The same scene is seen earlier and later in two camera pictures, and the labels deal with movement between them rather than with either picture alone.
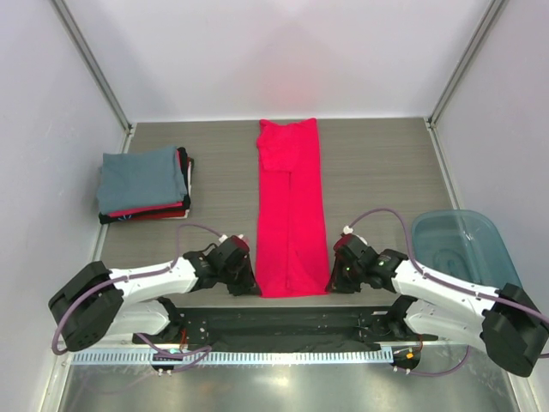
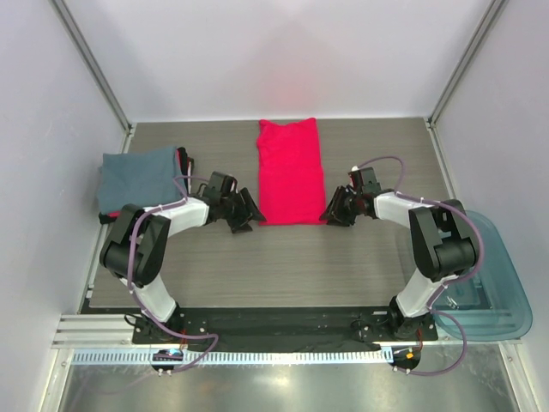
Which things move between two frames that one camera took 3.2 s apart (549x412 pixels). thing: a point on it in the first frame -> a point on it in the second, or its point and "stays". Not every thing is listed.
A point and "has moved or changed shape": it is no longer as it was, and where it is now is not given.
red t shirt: [291, 233] has moved or changed shape
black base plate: [299, 324] stays
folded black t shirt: [108, 218] stays
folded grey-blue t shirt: [133, 179] stays
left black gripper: [248, 285] -> [252, 209]
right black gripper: [337, 284] -> [334, 213]
